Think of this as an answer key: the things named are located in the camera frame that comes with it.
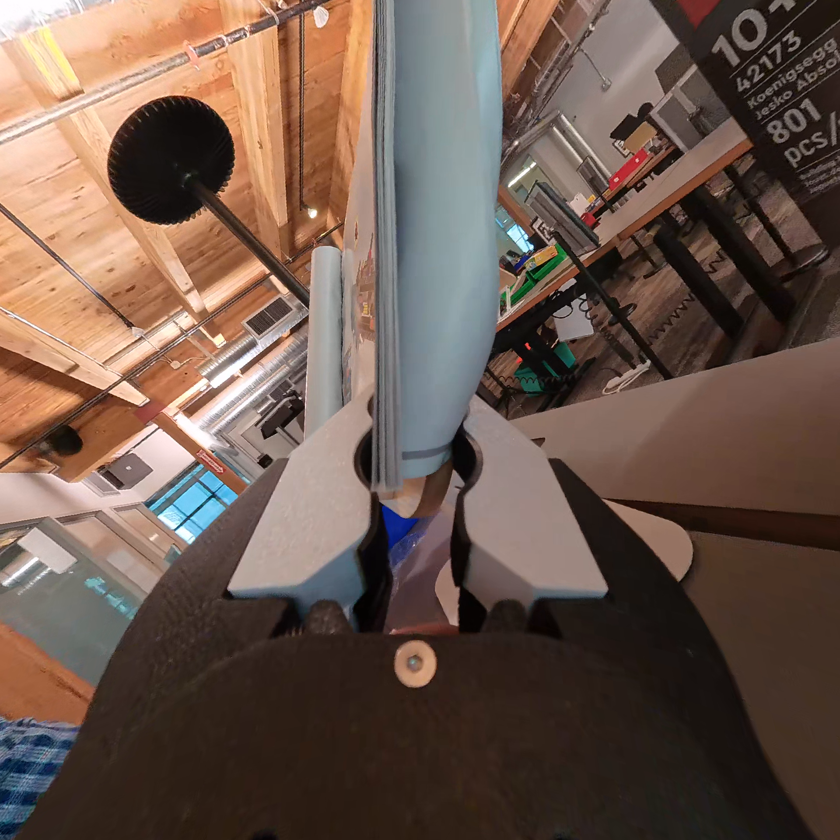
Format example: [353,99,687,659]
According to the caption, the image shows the long wooden workbench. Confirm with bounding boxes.
[495,138,756,329]

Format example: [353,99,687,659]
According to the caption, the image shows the lego instruction book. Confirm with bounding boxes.
[341,0,506,493]

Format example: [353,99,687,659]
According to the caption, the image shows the green plastic bin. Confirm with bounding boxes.
[502,243,568,306]

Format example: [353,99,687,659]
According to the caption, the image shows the black lego set box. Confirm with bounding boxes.
[650,0,840,263]

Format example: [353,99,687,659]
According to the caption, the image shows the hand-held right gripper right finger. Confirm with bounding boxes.
[450,397,610,621]

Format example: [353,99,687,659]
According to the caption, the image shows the person's plaid shirt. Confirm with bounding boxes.
[0,715,83,840]

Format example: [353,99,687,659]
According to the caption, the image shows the blue plastic bin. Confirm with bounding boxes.
[382,504,421,559]

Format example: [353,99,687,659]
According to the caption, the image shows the small black ceiling lamp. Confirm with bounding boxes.
[39,425,85,457]

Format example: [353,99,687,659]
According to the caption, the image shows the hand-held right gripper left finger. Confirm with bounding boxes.
[226,394,393,631]

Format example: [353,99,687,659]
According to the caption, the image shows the ceiling sprinkler pipe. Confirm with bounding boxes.
[0,0,349,145]

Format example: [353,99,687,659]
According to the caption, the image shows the red box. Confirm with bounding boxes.
[607,147,651,191]

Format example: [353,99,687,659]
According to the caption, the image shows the black round pendant lamp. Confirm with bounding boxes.
[107,95,312,309]

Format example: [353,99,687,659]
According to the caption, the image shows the silver air ducts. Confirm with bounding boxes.
[197,322,309,447]

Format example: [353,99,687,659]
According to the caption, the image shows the white power strip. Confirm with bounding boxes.
[604,360,654,395]

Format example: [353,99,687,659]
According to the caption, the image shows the teal plastic bin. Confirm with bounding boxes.
[515,341,578,395]

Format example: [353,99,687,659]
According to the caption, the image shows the blue lit window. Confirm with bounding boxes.
[146,462,240,546]

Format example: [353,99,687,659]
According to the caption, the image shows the white air vent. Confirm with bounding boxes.
[241,294,309,339]

